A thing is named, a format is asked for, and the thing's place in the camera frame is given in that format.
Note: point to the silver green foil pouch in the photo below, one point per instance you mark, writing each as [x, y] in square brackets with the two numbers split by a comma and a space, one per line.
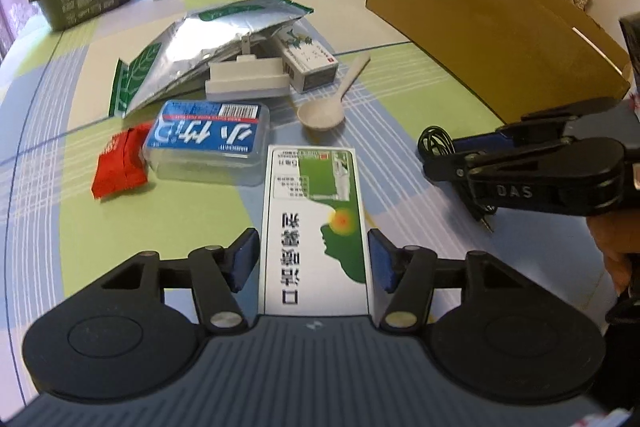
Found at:
[185, 48]

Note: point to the red wrapper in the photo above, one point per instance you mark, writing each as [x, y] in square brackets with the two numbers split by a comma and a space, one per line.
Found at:
[121, 166]

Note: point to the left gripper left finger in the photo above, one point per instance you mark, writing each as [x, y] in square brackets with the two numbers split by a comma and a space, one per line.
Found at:
[217, 274]

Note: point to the large brown cardboard box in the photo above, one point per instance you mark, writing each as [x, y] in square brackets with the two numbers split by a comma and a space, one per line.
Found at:
[518, 56]

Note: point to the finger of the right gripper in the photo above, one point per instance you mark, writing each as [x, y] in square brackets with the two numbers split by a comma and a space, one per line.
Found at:
[531, 131]
[560, 159]

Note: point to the blue label clear plastic box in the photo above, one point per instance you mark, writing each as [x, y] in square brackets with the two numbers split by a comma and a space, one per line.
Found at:
[210, 142]

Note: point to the green white spray box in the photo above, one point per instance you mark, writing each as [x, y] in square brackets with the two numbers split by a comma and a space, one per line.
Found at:
[314, 256]

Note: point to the white ointment box bird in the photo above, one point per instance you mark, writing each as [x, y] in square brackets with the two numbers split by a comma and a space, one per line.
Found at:
[308, 63]

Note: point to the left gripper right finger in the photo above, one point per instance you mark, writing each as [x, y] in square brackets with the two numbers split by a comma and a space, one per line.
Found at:
[407, 274]

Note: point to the beige plastic spoon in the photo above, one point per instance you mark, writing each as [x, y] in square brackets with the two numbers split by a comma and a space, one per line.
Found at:
[324, 114]

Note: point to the person right hand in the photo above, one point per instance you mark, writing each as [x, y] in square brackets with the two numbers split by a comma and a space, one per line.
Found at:
[616, 234]

